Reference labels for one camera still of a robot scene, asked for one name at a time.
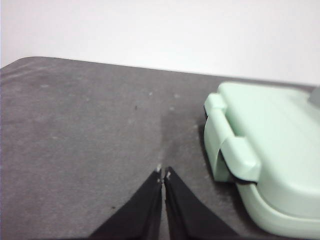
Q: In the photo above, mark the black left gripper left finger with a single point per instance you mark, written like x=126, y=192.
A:
x=142, y=215

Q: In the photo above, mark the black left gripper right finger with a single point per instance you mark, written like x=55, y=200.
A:
x=185, y=215

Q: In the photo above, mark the mint green breakfast maker base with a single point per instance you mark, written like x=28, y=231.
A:
x=275, y=221

